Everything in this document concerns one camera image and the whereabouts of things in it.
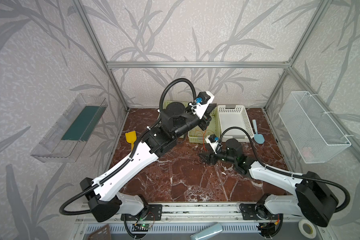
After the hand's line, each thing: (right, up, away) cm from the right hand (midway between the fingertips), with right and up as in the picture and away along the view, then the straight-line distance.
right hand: (202, 144), depth 80 cm
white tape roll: (+49, -40, -12) cm, 64 cm away
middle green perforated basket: (0, +3, +22) cm, 22 cm away
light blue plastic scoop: (+40, +1, +22) cm, 46 cm away
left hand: (+4, +20, -25) cm, 32 cm away
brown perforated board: (-47, -39, -11) cm, 63 cm away
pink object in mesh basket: (+51, -3, -7) cm, 51 cm away
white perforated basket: (+25, +17, +34) cm, 46 cm away
